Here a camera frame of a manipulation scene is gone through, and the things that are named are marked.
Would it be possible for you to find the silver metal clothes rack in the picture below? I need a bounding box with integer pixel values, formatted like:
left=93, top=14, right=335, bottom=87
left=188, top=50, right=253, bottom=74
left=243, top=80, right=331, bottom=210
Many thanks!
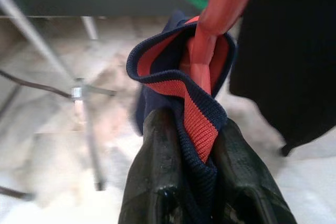
left=0, top=0, right=118, bottom=192

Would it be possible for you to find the red plastic hanger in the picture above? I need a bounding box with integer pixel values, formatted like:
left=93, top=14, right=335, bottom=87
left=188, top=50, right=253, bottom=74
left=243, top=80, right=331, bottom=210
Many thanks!
left=181, top=0, right=260, bottom=96

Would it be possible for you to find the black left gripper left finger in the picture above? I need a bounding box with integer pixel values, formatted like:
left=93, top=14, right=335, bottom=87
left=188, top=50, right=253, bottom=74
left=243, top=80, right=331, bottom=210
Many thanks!
left=118, top=108, right=195, bottom=224

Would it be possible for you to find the navy shirt red collar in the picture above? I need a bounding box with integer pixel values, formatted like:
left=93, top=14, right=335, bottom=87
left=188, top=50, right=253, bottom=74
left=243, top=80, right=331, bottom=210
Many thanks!
left=125, top=8, right=239, bottom=224

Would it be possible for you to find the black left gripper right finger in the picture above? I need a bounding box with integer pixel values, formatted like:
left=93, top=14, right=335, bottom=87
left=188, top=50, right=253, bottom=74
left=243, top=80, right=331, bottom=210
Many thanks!
left=212, top=124, right=297, bottom=224

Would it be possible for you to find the black shirt red collar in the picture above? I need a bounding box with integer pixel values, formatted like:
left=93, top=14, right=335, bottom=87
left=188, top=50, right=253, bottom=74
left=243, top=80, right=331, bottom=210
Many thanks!
left=229, top=0, right=336, bottom=158

